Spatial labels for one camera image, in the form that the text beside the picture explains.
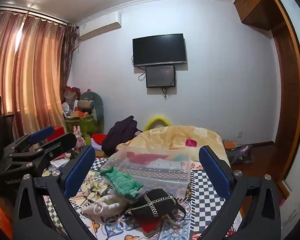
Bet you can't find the brown wooden wardrobe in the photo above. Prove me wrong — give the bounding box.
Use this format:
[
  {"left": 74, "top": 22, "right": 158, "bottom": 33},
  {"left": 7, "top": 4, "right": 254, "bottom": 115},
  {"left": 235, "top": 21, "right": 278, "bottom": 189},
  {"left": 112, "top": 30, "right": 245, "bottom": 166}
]
[{"left": 233, "top": 0, "right": 300, "bottom": 202}]

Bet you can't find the small black wall monitor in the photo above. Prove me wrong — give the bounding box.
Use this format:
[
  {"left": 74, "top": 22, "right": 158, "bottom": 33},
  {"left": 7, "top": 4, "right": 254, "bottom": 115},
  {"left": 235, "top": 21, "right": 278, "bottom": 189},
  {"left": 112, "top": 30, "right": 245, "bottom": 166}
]
[{"left": 145, "top": 65, "right": 176, "bottom": 88}]

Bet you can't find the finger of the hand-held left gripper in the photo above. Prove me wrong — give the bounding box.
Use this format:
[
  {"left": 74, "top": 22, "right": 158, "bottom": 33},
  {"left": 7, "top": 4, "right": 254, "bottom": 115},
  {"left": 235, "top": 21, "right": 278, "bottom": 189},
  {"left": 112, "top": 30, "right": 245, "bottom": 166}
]
[
  {"left": 7, "top": 132, "right": 77, "bottom": 178},
  {"left": 2, "top": 126, "right": 55, "bottom": 156}
]

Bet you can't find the white door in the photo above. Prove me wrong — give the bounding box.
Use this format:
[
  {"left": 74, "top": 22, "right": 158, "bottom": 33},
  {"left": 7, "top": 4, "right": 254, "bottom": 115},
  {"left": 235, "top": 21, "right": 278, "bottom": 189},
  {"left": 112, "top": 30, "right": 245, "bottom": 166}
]
[{"left": 276, "top": 0, "right": 300, "bottom": 232}]

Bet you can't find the clear plastic storage box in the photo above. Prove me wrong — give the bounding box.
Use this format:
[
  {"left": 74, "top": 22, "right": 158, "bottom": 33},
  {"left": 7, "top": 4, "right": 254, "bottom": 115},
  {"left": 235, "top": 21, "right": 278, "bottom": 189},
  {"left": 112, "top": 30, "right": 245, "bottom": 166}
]
[{"left": 100, "top": 146, "right": 193, "bottom": 197}]

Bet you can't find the yellow quilt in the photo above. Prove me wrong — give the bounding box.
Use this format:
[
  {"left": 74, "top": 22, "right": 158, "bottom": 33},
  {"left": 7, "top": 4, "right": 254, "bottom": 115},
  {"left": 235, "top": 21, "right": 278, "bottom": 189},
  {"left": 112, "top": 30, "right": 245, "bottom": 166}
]
[{"left": 115, "top": 126, "right": 232, "bottom": 168}]

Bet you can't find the red box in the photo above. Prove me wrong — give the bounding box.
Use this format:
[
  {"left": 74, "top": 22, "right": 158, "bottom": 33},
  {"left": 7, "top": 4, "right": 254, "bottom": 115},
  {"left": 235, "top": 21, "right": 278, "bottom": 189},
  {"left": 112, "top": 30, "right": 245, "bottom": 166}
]
[{"left": 47, "top": 126, "right": 67, "bottom": 142}]

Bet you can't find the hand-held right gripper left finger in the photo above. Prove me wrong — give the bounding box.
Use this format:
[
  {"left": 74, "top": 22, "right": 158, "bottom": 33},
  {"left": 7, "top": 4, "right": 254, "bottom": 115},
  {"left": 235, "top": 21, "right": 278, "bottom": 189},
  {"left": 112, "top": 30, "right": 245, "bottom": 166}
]
[{"left": 12, "top": 145, "right": 98, "bottom": 240}]

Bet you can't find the red folded cloth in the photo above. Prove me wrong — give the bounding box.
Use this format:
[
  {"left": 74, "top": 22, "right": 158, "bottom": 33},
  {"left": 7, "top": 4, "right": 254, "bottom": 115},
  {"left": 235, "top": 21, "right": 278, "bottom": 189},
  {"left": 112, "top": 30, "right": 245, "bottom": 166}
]
[{"left": 126, "top": 152, "right": 154, "bottom": 165}]

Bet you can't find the grey green plush toy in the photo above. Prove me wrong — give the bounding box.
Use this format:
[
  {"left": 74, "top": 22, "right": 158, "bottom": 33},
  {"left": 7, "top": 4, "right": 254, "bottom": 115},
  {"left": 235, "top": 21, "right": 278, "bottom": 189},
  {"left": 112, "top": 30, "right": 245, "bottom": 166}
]
[{"left": 79, "top": 91, "right": 104, "bottom": 131}]

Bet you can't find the black wall television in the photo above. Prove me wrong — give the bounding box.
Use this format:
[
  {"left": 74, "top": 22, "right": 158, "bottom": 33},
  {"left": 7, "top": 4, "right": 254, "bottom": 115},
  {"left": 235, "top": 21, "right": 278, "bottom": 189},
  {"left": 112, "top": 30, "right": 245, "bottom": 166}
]
[{"left": 132, "top": 33, "right": 187, "bottom": 68}]

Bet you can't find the white drawstring pouch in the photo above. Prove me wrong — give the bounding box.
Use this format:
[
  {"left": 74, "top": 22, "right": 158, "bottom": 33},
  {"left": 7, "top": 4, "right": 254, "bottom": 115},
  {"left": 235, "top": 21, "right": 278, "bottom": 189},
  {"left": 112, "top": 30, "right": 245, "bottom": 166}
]
[{"left": 81, "top": 192, "right": 131, "bottom": 217}]

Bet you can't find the pink rabbit plush toy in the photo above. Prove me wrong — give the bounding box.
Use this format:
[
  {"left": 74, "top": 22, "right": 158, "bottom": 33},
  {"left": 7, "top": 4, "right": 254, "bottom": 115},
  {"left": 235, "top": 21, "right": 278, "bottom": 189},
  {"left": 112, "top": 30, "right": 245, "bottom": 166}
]
[{"left": 72, "top": 125, "right": 87, "bottom": 151}]

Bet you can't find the yellow curved foam piece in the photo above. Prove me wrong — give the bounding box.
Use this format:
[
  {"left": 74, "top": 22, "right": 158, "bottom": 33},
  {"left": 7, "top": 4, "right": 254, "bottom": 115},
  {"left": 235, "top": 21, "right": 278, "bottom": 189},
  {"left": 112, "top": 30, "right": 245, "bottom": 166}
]
[{"left": 143, "top": 115, "right": 172, "bottom": 132}]

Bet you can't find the grey patterned cloth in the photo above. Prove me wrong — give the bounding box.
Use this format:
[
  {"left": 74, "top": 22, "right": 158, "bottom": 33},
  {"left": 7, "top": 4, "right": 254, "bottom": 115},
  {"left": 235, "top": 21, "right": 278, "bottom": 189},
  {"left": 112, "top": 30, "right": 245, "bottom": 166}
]
[{"left": 149, "top": 158, "right": 183, "bottom": 171}]

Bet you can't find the pile of bags and books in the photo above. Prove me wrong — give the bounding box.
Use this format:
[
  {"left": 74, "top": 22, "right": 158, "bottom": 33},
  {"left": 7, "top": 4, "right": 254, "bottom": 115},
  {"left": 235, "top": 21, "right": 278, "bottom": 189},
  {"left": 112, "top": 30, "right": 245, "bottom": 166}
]
[{"left": 222, "top": 138, "right": 254, "bottom": 166}]

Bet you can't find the orange curtain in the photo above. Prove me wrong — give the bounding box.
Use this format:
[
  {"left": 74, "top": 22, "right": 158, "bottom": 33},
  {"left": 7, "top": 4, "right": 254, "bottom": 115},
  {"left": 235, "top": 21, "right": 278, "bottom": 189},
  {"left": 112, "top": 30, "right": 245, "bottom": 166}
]
[{"left": 0, "top": 6, "right": 70, "bottom": 142}]

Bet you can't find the black bag with chain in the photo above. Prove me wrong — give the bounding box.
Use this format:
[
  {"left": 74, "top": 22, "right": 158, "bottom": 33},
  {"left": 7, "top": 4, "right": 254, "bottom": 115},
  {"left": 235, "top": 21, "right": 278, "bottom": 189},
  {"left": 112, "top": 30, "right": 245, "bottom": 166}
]
[{"left": 126, "top": 188, "right": 187, "bottom": 222}]

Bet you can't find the brown patterned curtain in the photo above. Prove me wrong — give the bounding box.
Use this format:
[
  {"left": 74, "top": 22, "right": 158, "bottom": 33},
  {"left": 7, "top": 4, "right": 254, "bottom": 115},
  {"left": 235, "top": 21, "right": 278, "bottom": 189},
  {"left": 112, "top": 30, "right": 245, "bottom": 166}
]
[{"left": 63, "top": 22, "right": 78, "bottom": 92}]

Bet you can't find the dark purple jacket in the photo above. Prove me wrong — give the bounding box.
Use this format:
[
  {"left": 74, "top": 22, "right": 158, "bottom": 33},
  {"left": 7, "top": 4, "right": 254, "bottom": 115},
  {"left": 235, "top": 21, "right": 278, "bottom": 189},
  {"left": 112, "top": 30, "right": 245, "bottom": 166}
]
[{"left": 101, "top": 115, "right": 141, "bottom": 157}]

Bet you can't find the patterned checkered blanket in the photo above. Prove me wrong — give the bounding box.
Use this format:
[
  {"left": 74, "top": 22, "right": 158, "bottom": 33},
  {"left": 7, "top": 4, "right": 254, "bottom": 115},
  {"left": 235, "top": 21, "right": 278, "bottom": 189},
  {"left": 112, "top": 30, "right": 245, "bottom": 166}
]
[{"left": 40, "top": 154, "right": 243, "bottom": 240}]

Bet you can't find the green knitted garment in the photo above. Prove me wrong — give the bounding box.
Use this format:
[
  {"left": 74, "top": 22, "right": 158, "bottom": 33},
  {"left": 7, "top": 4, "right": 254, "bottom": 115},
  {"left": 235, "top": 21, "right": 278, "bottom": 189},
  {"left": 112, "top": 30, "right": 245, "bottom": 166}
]
[{"left": 100, "top": 166, "right": 144, "bottom": 201}]

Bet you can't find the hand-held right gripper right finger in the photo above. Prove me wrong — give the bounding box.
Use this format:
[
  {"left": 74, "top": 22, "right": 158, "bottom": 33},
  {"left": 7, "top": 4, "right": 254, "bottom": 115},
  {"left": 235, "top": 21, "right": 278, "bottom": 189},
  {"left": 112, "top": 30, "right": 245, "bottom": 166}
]
[{"left": 194, "top": 145, "right": 282, "bottom": 240}]

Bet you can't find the white air conditioner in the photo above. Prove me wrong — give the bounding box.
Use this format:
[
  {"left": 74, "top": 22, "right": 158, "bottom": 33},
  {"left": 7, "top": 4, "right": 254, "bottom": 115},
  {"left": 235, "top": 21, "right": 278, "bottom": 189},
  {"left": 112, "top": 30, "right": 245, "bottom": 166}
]
[{"left": 78, "top": 11, "right": 122, "bottom": 41}]

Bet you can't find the green storage bag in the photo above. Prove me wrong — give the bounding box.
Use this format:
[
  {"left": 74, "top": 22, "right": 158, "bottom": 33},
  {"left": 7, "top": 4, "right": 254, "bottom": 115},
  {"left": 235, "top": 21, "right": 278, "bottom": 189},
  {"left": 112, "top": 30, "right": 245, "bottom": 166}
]
[{"left": 65, "top": 114, "right": 98, "bottom": 136}]

